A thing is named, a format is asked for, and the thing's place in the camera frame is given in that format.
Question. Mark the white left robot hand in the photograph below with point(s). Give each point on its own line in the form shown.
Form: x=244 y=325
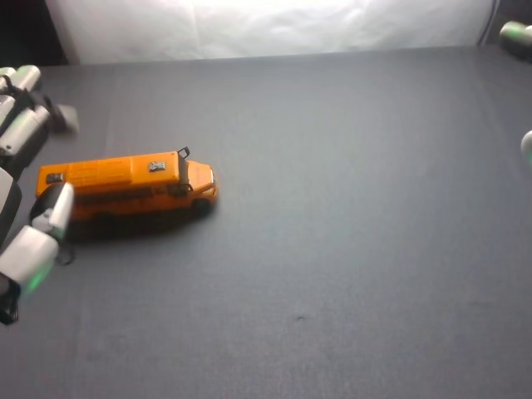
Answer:
x=29 y=249

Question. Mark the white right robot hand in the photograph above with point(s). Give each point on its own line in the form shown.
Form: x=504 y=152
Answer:
x=517 y=35

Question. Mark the yellow toy school bus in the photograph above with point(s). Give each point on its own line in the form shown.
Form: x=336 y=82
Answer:
x=124 y=183

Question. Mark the white backdrop sheet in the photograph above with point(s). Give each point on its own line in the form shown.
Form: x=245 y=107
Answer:
x=266 y=25

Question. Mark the grey table cloth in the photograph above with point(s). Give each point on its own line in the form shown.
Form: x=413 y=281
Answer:
x=316 y=232

